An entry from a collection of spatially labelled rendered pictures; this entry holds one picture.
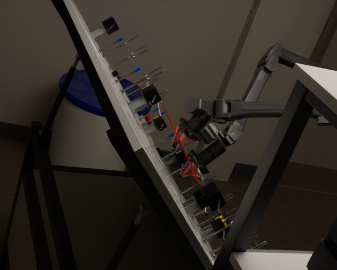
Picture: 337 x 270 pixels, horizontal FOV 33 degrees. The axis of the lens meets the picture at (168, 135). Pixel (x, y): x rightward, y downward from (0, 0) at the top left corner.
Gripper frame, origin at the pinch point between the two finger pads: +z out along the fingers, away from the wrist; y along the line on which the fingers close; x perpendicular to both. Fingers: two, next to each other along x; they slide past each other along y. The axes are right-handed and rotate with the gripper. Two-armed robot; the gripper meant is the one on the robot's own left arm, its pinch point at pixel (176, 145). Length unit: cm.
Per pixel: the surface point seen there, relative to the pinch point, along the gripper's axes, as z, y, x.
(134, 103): -17, 31, -50
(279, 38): -50, -141, 133
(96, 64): -25, 41, -73
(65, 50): 46, -176, 30
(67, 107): 57, -118, 24
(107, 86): -25, 53, -74
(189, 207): -12, 63, -40
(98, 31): -20, -5, -53
